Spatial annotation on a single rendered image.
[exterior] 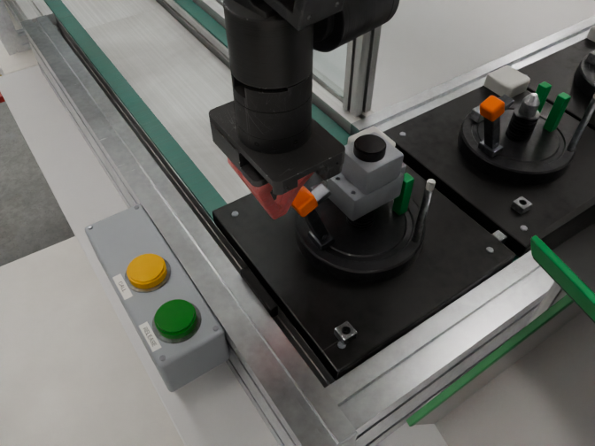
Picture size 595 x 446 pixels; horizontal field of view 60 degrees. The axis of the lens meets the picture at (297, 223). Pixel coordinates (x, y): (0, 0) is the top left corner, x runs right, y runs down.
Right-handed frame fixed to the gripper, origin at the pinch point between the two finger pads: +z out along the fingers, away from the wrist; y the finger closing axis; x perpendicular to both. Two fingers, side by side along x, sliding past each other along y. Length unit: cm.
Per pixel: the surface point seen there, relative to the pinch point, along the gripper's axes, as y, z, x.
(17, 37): 81, 18, 8
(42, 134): 53, 21, 13
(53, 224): 124, 107, 19
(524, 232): -11.3, 9.4, -24.9
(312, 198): -1.4, -0.9, -2.9
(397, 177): -2.7, 0.6, -12.1
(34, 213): 133, 107, 23
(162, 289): 5.4, 10.3, 11.1
